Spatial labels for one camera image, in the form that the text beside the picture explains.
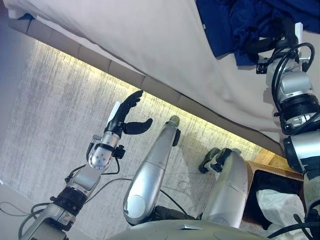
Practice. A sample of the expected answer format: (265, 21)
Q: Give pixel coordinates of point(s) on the grey robot torso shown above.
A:
(175, 231)

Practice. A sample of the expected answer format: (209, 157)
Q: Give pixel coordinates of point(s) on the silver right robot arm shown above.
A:
(297, 85)

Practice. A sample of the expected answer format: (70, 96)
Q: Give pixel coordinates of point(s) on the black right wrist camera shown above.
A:
(262, 66)

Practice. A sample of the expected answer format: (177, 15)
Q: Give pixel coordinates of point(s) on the brown wicker basket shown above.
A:
(270, 160)

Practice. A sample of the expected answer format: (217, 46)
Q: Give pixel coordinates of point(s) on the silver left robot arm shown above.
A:
(82, 180)

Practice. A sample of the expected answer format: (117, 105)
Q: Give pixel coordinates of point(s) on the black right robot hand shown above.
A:
(287, 37)

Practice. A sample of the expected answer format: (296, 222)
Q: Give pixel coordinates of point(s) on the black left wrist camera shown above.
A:
(119, 151)

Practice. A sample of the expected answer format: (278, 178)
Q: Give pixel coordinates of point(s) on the grey area rug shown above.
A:
(62, 100)

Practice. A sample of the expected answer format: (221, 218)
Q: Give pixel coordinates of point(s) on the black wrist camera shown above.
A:
(262, 66)
(119, 151)

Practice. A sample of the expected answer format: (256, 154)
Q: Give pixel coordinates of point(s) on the white garment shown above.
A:
(280, 207)

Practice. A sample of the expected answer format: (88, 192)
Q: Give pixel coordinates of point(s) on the dark blue garment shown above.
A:
(225, 25)

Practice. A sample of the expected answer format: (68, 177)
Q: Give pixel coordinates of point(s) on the white duvet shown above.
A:
(15, 13)

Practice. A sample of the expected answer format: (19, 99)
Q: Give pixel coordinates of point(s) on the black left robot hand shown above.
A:
(117, 120)

